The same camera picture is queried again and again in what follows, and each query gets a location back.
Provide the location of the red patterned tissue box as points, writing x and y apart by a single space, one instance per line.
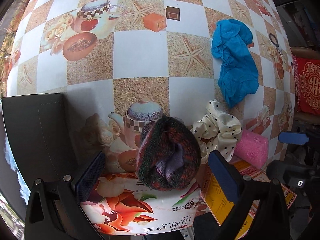
220 207

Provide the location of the cream polka dot scrunchie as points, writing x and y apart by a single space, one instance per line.
217 131

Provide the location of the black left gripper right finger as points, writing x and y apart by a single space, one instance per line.
271 220

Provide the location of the grey cardboard storage box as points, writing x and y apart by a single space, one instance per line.
36 127

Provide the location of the wooden chair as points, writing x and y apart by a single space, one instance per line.
309 54

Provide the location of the red embroidered cushion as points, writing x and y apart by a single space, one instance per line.
306 73

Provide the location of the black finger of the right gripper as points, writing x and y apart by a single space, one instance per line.
293 138

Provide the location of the dark red knitted hat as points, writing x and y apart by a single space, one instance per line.
169 155

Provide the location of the checkered patterned tablecloth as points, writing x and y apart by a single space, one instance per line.
120 62

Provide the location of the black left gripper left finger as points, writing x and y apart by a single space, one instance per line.
54 210

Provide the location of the white floral snack bag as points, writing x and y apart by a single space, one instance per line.
120 204

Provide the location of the light blue fluffy fabric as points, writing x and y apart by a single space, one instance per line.
24 189

